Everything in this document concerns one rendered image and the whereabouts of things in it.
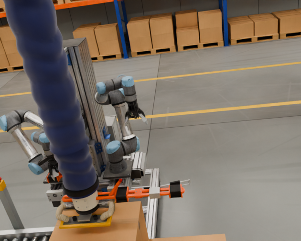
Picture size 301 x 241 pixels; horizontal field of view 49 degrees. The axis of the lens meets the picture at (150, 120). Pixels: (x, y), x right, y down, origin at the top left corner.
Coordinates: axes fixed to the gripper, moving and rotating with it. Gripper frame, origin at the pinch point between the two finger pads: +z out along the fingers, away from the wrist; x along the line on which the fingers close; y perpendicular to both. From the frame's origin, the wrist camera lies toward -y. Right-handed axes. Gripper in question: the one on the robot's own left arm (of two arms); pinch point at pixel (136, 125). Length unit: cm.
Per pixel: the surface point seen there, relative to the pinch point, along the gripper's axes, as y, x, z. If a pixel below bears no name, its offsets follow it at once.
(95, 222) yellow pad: 43, -29, 44
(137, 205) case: 15, -7, 58
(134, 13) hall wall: -808, -106, 61
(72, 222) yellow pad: 43, -45, 44
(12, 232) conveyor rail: 0, -124, 93
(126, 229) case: 38, -12, 58
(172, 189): 31.7, 21.5, 31.5
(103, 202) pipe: 32, -25, 38
